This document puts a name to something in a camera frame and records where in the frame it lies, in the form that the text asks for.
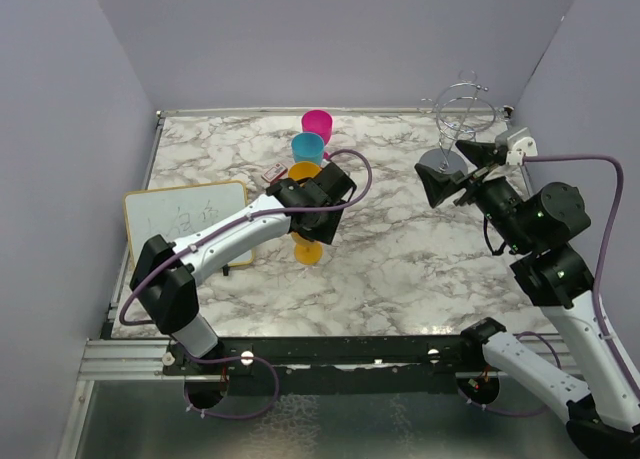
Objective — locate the pink wine glass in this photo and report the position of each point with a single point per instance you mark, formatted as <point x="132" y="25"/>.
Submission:
<point x="319" y="122"/>

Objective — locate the small yellow-framed whiteboard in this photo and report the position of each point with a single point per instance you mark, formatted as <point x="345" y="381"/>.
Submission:
<point x="179" y="211"/>

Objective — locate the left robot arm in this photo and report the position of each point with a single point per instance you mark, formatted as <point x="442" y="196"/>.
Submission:
<point x="167" y="274"/>

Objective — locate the yellow wine glass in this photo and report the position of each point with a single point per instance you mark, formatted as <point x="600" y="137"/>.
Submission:
<point x="305" y="251"/>
<point x="302" y="171"/>

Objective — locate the chrome wine glass rack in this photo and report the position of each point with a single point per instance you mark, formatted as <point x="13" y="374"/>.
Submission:
<point x="461" y="112"/>

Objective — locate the blue wine glass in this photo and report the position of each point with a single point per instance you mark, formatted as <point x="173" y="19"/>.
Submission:
<point x="308" y="147"/>

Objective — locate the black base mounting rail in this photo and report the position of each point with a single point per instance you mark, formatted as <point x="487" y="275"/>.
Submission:
<point x="339" y="365"/>

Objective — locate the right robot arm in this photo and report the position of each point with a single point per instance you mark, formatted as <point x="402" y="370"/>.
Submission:
<point x="600" y="410"/>

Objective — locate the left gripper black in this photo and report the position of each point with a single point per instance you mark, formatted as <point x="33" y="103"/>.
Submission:
<point x="324" y="234"/>

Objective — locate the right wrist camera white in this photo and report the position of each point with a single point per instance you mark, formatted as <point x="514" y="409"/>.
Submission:
<point x="516" y="144"/>

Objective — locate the yellow wine glass front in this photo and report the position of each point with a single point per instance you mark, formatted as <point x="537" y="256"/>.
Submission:
<point x="302" y="171"/>

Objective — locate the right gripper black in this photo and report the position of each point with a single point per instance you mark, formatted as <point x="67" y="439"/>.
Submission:
<point x="440" y="185"/>

